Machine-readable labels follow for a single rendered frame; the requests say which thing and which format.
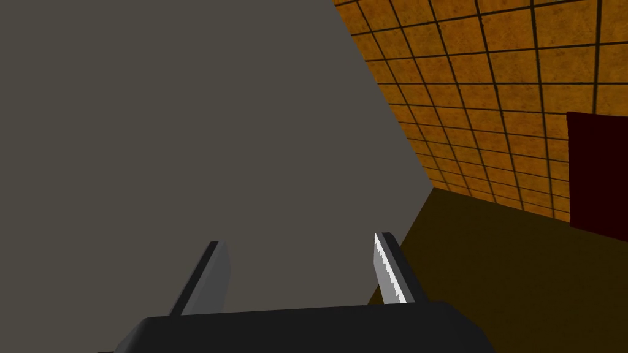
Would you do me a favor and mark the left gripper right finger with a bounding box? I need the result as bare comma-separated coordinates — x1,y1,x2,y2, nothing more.
373,232,429,305

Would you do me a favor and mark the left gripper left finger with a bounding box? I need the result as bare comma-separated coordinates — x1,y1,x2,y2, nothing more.
169,240,232,317

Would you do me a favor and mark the dark red door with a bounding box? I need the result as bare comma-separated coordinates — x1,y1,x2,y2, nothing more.
566,111,628,243

